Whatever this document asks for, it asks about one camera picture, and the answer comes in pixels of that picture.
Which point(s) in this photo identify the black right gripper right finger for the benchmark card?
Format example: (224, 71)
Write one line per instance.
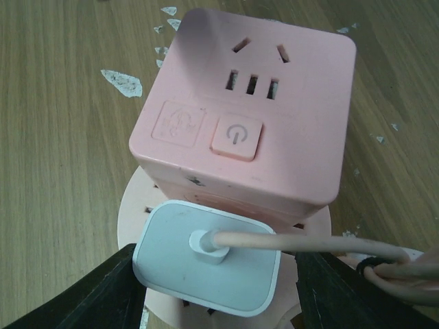
(333, 295)

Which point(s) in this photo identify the pink round socket tower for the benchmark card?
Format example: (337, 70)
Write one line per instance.
(247, 116)

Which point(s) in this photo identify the small grey white plug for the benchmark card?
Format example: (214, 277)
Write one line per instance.
(170, 259)

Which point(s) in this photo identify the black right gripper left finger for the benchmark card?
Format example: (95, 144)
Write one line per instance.
(110, 296)

